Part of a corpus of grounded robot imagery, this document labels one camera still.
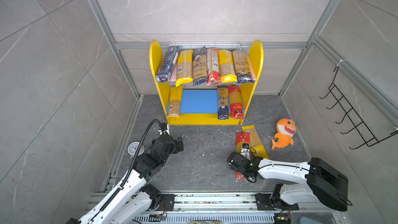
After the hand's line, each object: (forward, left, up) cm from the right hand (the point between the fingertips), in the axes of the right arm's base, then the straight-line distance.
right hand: (237, 162), depth 88 cm
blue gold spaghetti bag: (+30, +7, +18) cm, 36 cm away
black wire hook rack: (-4, -45, +34) cm, 56 cm away
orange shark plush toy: (+17, -31, +9) cm, 36 cm away
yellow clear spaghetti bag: (+7, -12, +3) cm, 14 cm away
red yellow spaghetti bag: (+13, -4, +4) cm, 14 cm away
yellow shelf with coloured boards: (+31, +21, +17) cm, 41 cm away
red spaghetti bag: (+33, -2, +16) cm, 36 cm away
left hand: (+7, +35, +21) cm, 41 cm away
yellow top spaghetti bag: (+28, +36, +20) cm, 50 cm away
